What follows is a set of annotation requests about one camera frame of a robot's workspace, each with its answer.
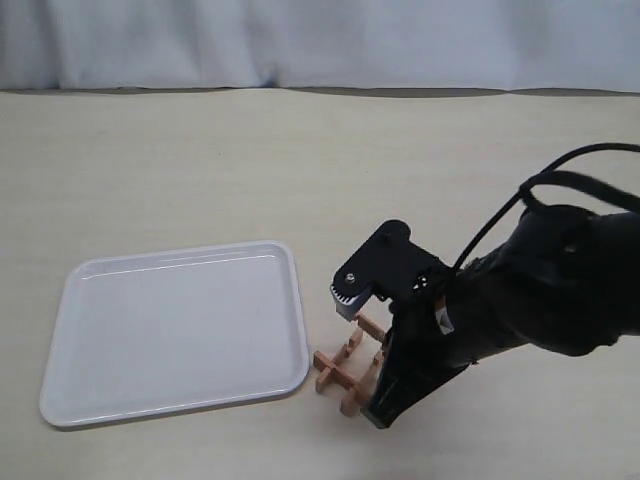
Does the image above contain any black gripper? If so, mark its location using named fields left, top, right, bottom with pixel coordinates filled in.
left=363, top=294, right=480, bottom=429

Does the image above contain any notched wooden bar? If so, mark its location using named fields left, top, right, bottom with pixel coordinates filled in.
left=313, top=345, right=378, bottom=393
left=340, top=350, right=384, bottom=417
left=312, top=327, right=364, bottom=394
left=355, top=312, right=386, bottom=345

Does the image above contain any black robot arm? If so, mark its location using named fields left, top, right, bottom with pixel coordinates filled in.
left=363, top=206, right=639, bottom=429

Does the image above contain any white plastic tray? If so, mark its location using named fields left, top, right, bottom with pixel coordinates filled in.
left=39, top=240, right=310, bottom=429

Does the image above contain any white backdrop cloth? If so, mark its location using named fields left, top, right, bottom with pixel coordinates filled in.
left=1, top=1, right=639, bottom=92

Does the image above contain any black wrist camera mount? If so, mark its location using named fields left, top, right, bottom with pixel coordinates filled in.
left=330, top=219, right=449, bottom=321

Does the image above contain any black cable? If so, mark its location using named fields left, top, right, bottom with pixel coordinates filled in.
left=449, top=142, right=640, bottom=274

